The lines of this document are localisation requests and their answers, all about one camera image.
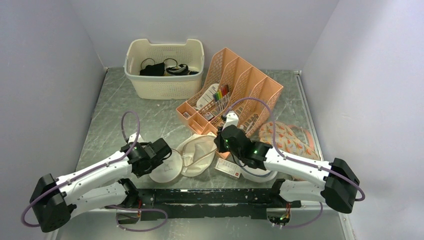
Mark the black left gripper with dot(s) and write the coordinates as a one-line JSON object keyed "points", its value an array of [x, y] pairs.
{"points": [[140, 173]]}

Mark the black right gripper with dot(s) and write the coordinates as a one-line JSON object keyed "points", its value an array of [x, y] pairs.
{"points": [[218, 140]]}

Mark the white mesh laundry bag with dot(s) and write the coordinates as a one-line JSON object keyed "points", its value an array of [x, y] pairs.
{"points": [[190, 159]]}

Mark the black white bra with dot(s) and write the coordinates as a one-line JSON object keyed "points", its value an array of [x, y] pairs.
{"points": [[178, 70]]}

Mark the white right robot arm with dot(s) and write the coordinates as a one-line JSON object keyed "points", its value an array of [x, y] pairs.
{"points": [[333, 183]]}

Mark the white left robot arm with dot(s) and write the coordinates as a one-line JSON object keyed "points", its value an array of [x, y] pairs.
{"points": [[56, 200]]}

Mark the orange patterned fabric bag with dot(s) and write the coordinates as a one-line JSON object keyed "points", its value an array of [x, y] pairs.
{"points": [[290, 139]]}

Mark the cream plastic laundry basket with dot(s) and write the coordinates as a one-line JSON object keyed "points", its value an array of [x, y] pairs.
{"points": [[165, 71]]}

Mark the white red card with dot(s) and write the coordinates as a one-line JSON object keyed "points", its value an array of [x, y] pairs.
{"points": [[227, 167]]}

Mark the peach plastic desk organizer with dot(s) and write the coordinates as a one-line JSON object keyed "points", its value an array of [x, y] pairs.
{"points": [[247, 88]]}

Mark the black face mask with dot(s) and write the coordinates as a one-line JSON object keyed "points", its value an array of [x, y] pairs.
{"points": [[152, 70]]}

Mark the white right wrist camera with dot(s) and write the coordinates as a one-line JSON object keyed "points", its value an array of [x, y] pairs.
{"points": [[232, 119]]}

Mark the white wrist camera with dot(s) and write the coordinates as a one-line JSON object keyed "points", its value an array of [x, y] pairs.
{"points": [[135, 138], [232, 119]]}

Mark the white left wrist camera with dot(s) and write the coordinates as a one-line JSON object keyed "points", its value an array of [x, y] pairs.
{"points": [[135, 138]]}

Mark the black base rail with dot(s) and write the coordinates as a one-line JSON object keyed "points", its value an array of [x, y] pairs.
{"points": [[210, 203]]}

